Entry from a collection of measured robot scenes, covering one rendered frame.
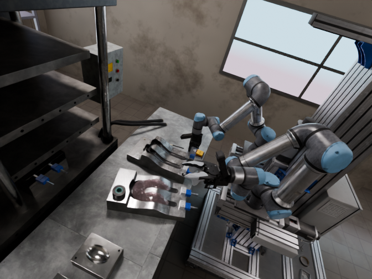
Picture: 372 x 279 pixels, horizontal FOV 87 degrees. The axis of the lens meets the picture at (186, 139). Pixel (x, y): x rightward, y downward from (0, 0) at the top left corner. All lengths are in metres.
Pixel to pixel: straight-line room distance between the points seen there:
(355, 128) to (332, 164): 0.36
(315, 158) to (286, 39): 2.27
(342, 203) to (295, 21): 2.17
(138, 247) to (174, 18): 2.85
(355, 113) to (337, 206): 0.61
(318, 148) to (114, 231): 1.15
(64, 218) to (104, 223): 0.23
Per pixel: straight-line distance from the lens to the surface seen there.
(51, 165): 1.53
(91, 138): 1.88
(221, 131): 1.36
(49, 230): 1.43
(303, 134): 1.00
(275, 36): 3.03
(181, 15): 3.20
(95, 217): 1.40
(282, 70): 3.13
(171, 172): 1.52
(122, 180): 1.40
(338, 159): 0.93
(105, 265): 1.22
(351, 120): 1.23
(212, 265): 2.02
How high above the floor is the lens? 2.04
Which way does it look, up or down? 40 degrees down
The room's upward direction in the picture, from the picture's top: 17 degrees clockwise
